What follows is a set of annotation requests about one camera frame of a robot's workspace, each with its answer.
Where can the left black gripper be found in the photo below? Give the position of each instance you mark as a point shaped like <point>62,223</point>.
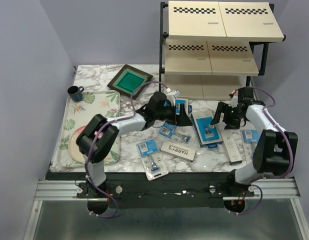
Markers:
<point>183,119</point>

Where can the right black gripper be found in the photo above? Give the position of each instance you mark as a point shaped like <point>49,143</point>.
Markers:
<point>230,124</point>

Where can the blue Harry's razor box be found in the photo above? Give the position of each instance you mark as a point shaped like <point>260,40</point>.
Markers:
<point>208,135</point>
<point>183,101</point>

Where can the blister razor pack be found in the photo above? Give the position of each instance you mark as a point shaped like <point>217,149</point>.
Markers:
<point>177,134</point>
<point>250,138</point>
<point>152,161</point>

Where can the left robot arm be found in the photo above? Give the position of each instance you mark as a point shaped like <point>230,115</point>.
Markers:
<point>99,135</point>

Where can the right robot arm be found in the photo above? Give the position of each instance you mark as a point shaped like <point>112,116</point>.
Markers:
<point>275,151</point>

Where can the bottom left beige shelf board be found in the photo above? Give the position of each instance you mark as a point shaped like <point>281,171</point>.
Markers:
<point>190,86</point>

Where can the middle left beige shelf board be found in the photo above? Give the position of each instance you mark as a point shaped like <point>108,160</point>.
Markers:
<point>186,57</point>

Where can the middle right beige shelf board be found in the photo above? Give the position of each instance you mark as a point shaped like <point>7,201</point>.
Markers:
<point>231,58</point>

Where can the tall white slim box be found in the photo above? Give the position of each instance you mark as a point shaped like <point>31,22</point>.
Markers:
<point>231,148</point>

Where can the white Harry's box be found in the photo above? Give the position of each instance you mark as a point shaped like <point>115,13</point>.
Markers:
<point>178,151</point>

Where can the square green ceramic plate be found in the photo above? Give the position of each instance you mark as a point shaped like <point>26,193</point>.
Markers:
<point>128,79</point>

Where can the floral leaf serving tray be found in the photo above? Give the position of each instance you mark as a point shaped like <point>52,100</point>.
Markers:
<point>77,114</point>

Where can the dark blue mug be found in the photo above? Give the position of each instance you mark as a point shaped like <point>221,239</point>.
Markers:
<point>76,93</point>

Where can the pink cream round plate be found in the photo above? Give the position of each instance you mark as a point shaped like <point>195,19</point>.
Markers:
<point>73,148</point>

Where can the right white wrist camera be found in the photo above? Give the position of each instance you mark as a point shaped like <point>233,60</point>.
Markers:
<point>233,99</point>

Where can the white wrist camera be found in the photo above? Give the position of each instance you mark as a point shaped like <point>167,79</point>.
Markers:
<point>233,99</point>
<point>172,95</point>

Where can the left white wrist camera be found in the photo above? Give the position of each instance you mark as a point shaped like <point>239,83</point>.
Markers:
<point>172,95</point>

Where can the aluminium rail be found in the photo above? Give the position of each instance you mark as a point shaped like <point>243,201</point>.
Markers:
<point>68,190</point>

